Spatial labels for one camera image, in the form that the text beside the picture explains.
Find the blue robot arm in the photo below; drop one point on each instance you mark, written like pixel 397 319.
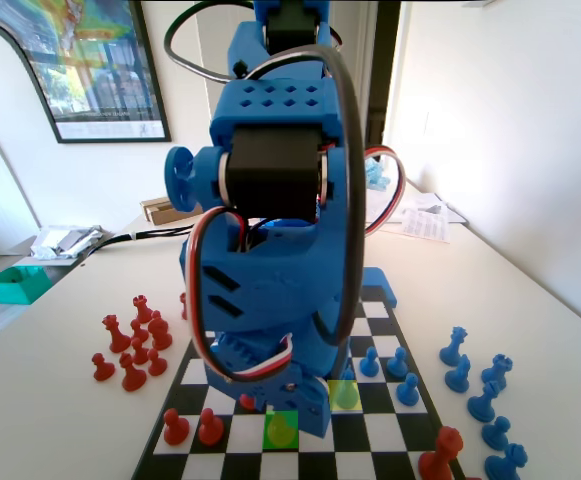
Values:
pixel 280 116

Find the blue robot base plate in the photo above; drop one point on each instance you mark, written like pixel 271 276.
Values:
pixel 377 280

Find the black framed poster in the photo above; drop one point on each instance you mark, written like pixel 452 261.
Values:
pixel 105 65

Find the white arched board dark edge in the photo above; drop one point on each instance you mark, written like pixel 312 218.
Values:
pixel 0 75

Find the blue plastic chess rook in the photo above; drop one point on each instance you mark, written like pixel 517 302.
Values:
pixel 495 372

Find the blue plastic chess pawn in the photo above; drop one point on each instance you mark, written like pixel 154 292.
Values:
pixel 396 363
pixel 407 391
pixel 369 363

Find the white door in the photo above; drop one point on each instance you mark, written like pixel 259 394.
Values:
pixel 202 110

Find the green plastic bin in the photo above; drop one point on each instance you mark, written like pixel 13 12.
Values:
pixel 17 290

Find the black and white chessboard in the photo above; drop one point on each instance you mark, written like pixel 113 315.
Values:
pixel 370 440

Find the white paper sheets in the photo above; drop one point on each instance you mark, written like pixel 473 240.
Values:
pixel 451 212

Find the blue plastic chess queen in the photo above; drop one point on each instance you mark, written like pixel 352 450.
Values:
pixel 452 347

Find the blue patterned crumpled packet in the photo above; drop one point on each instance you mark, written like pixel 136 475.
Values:
pixel 376 177

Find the crumpled wrapper pile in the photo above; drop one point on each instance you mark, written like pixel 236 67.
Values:
pixel 65 242

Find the long cardboard box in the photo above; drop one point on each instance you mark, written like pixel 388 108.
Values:
pixel 162 212

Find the blue plastic chess bishop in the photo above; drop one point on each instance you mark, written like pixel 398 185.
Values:
pixel 505 462
pixel 482 402

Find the printed paper sheet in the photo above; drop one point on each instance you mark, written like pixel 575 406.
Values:
pixel 425 225

